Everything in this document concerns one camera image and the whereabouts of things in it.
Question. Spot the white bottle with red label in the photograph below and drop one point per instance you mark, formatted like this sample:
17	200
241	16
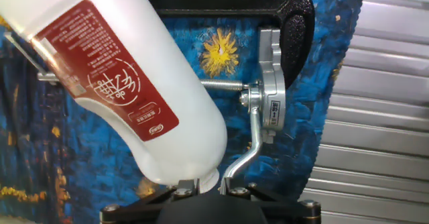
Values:
161	83

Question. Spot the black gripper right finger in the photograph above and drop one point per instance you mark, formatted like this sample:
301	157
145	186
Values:
268	198

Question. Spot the black clamp with silver ratchet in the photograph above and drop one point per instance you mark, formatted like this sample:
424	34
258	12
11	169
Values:
295	23

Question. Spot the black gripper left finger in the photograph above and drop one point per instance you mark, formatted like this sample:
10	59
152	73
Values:
151	202

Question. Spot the blue and yellow painted cloth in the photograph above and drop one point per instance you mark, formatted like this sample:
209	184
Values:
100	170

